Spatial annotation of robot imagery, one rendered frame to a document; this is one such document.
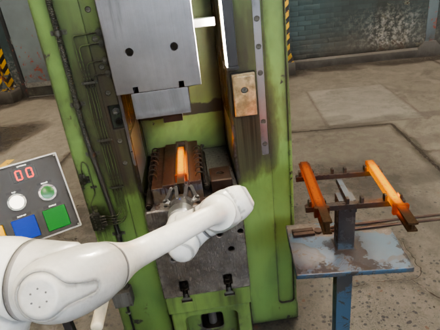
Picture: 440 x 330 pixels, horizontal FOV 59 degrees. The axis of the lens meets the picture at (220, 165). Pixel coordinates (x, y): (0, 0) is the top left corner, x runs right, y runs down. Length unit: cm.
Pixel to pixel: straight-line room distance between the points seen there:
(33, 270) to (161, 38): 93
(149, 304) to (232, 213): 112
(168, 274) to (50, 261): 111
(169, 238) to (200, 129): 112
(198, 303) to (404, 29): 676
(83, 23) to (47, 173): 54
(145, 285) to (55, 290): 143
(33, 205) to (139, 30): 69
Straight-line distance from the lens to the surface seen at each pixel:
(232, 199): 109
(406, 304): 245
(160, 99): 141
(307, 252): 151
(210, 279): 174
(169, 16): 136
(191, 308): 185
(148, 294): 206
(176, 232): 92
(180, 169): 156
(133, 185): 171
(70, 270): 62
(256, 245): 191
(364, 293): 246
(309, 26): 741
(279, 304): 219
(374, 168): 151
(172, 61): 137
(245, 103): 155
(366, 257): 151
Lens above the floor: 170
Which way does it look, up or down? 26 degrees down
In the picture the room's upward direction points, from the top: 7 degrees counter-clockwise
